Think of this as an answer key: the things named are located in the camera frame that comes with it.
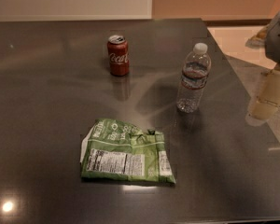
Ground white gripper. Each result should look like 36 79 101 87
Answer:
247 63 280 121

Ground green jalapeno chip bag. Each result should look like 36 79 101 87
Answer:
80 119 175 184

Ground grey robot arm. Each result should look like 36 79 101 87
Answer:
246 10 280 126

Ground clear plastic water bottle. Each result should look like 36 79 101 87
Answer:
176 43 211 113

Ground red Coca-Cola can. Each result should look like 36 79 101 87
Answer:
107 35 129 77

